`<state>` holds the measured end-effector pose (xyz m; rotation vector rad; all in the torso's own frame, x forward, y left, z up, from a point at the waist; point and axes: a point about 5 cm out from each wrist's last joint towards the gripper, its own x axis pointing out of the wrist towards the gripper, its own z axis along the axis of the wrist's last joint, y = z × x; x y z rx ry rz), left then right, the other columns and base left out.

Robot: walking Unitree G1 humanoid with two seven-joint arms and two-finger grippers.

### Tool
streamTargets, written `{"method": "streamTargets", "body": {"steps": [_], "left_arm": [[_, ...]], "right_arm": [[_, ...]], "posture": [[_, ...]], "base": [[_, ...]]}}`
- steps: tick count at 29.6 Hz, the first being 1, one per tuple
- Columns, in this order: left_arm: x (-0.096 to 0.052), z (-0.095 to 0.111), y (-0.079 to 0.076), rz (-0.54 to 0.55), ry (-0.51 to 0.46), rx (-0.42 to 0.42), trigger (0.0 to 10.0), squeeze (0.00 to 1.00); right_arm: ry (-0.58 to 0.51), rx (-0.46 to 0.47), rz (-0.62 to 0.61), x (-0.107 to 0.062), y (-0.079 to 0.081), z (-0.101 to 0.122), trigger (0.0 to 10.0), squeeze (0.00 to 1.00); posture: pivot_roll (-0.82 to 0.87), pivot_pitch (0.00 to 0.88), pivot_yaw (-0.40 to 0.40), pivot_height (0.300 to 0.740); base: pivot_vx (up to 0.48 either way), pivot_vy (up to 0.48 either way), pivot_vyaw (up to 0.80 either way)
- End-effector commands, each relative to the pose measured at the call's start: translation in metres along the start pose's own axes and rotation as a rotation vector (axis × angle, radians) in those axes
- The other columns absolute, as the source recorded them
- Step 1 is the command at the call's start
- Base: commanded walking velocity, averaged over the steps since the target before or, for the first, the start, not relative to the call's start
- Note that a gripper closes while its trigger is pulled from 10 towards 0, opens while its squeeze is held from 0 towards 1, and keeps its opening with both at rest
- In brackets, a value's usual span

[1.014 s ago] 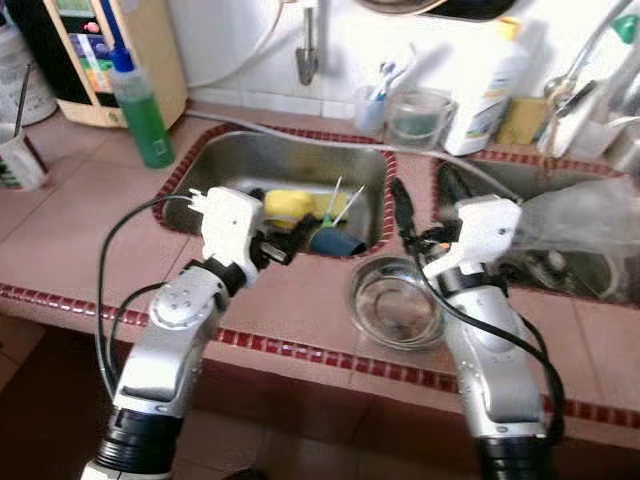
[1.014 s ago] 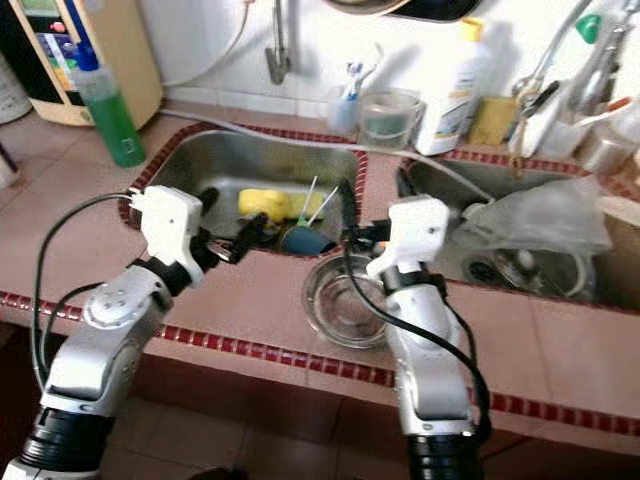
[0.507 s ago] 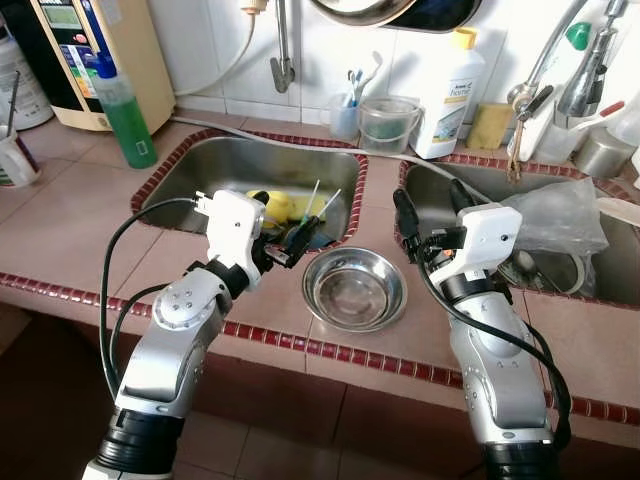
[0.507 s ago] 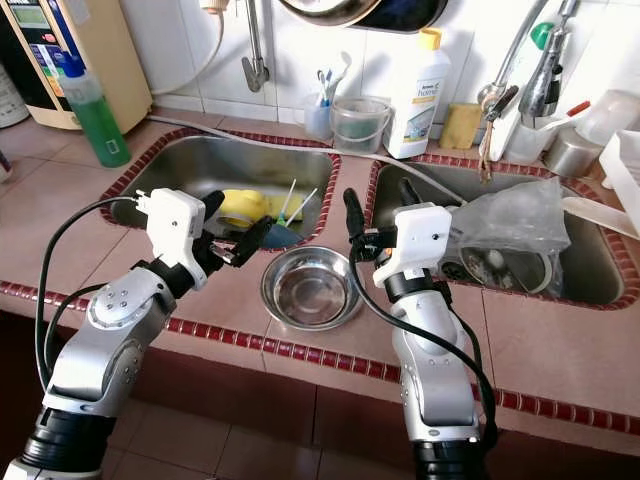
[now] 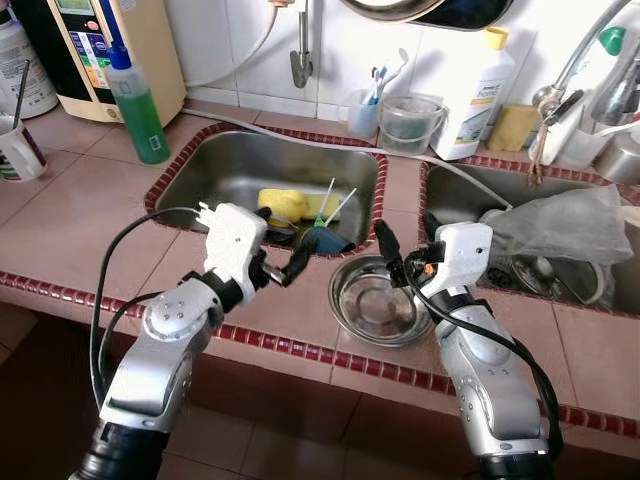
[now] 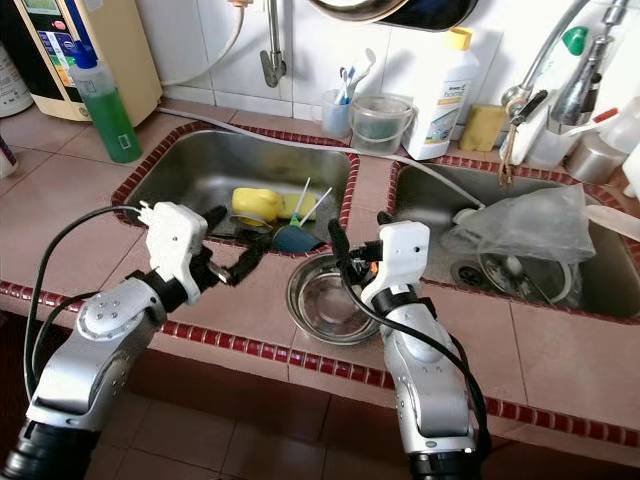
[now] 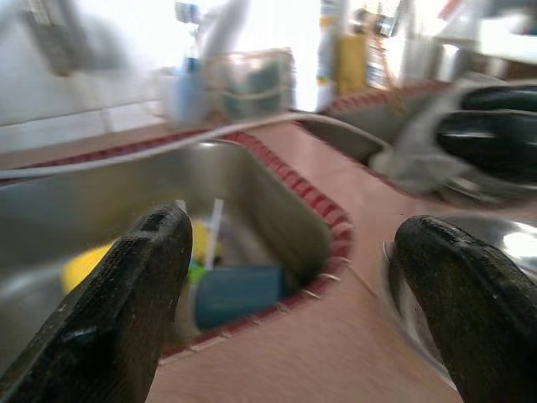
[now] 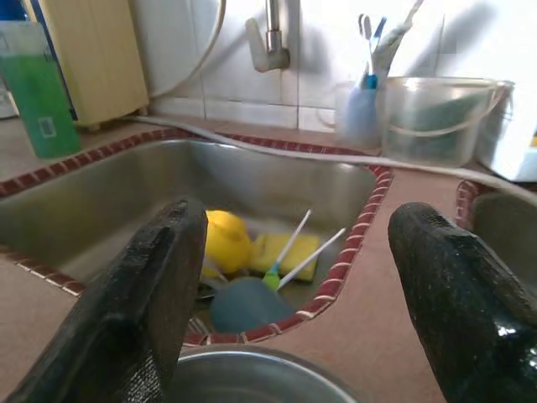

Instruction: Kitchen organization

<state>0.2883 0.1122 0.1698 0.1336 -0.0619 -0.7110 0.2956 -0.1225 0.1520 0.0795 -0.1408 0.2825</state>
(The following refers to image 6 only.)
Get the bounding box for blue white toothbrush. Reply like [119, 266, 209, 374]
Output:
[340, 48, 379, 106]

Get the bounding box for metal sink strainer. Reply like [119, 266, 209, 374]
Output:
[450, 255, 576, 306]

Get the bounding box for bright yellow dish sponge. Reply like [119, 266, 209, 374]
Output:
[280, 190, 319, 221]

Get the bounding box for clear toothbrush cup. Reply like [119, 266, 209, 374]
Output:
[320, 90, 356, 138]

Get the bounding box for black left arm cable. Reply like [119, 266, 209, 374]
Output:
[22, 205, 146, 401]

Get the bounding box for white handled plastic utensil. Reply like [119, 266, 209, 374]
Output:
[298, 187, 333, 227]
[290, 178, 312, 227]

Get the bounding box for white thin hose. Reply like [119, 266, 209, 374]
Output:
[160, 0, 256, 86]

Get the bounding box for stainless steel bowl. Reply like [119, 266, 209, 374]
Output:
[285, 252, 391, 346]

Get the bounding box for dull yellow sponge pad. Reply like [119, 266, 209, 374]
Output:
[458, 103, 509, 151]

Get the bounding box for clear crumpled plastic bag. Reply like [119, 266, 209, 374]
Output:
[445, 185, 596, 266]

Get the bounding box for yellow plastic bowl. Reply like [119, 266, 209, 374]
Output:
[230, 186, 286, 227]

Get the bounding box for white detergent bottle yellow cap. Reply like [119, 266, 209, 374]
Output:
[403, 27, 481, 161]

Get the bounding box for small steel cup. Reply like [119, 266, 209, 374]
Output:
[565, 135, 626, 184]

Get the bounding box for blue rabbit mug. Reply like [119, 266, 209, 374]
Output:
[272, 222, 329, 254]

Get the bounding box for white plastic container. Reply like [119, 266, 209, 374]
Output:
[525, 120, 586, 168]

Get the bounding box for cream water ionizer appliance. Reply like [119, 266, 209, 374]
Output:
[0, 0, 163, 123]

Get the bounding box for white printed mug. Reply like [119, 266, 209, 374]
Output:
[0, 135, 18, 181]

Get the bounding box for green liquid bottle blue cap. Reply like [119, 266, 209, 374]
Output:
[72, 42, 143, 164]

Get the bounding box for clear small plastic bucket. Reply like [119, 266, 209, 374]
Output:
[350, 95, 416, 154]

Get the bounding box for white jug with green band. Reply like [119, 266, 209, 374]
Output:
[0, 50, 33, 116]

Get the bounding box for white bottle green cap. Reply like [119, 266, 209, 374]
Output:
[530, 25, 596, 101]

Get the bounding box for stainless steel sink basin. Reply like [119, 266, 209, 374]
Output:
[115, 125, 359, 256]
[390, 160, 640, 321]

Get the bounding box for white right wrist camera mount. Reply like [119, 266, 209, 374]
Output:
[360, 220, 431, 306]

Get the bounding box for chrome gooseneck faucet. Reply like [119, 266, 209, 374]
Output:
[500, 0, 631, 186]

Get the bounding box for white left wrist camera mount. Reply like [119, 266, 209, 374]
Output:
[138, 200, 209, 306]

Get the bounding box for dark brown counter cabinet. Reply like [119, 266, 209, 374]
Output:
[0, 310, 640, 480]

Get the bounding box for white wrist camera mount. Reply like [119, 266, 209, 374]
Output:
[138, 200, 209, 306]
[360, 220, 431, 306]

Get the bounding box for cream plastic ladle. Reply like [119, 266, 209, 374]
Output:
[585, 205, 640, 243]

